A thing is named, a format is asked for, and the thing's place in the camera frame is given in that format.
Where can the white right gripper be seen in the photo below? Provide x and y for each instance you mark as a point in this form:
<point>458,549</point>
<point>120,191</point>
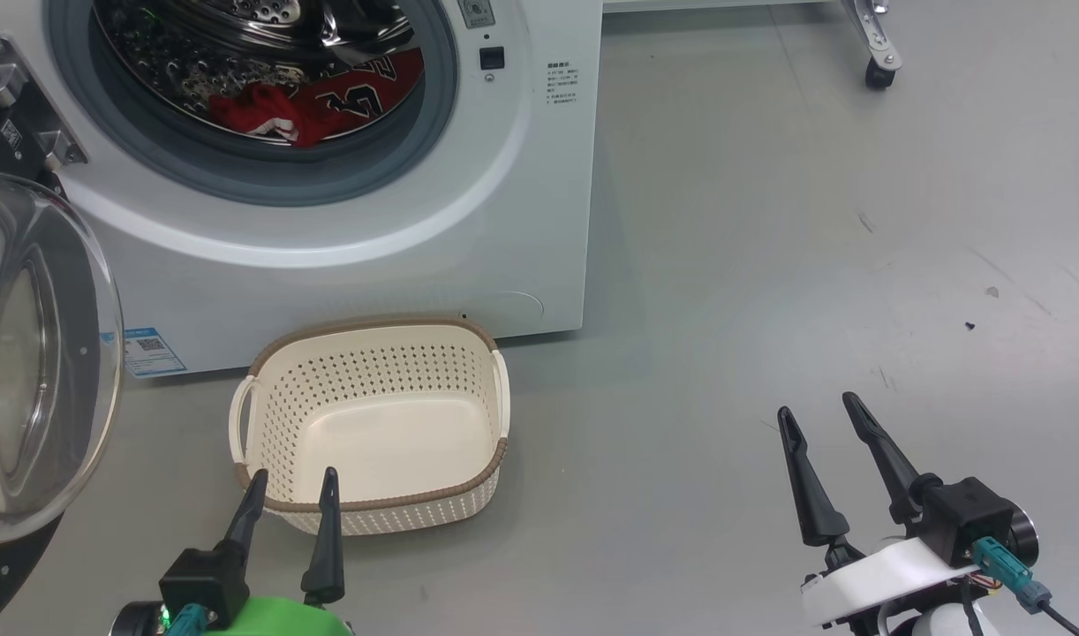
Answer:
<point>884,579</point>

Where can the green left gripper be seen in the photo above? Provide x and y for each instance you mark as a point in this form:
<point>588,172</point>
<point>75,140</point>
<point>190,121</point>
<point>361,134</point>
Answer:
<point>283,620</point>

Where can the round glass washing machine door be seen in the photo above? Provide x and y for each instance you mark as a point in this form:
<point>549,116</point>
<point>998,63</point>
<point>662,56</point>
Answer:
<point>54,371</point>

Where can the red jersey garment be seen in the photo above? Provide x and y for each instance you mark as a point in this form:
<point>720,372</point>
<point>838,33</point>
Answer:
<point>328,106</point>

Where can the cream perforated laundry basket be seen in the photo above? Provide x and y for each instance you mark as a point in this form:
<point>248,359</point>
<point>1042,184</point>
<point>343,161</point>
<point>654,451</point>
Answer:
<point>389,433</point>

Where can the white front-load washing machine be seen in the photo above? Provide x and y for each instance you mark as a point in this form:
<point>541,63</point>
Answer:
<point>522,221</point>

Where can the blue energy label sticker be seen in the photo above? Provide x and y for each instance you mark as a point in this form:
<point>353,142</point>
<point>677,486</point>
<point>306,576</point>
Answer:
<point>151,352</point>

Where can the grey partition foot with caster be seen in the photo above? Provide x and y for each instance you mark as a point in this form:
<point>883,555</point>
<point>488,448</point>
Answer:
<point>875,44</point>

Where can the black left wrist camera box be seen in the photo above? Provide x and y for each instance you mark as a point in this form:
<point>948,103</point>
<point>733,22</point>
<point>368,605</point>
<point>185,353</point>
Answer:
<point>204,583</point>

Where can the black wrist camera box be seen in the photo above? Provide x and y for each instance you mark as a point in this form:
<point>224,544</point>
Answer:
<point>972,517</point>
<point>204,583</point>

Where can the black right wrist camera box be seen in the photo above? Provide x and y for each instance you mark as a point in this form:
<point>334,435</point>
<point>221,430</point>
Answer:
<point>972,517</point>

